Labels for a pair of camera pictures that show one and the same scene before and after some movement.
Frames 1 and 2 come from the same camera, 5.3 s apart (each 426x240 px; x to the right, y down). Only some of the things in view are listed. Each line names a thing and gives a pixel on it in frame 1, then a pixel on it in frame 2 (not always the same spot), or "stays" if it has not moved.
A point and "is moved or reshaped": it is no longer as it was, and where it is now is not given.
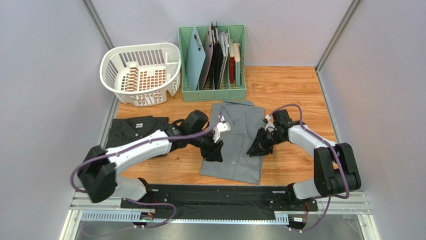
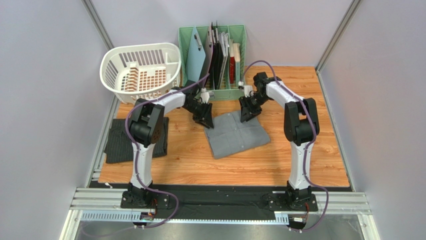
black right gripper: [263, 139] -> [249, 107]
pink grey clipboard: [208, 58] stays
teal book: [237, 52] stays
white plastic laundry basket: [142, 75] stays
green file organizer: [237, 33] stays
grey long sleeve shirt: [246, 120] is moved or reshaped
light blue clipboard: [195, 60] stays
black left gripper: [213, 153] -> [205, 118]
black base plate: [218, 200] stays
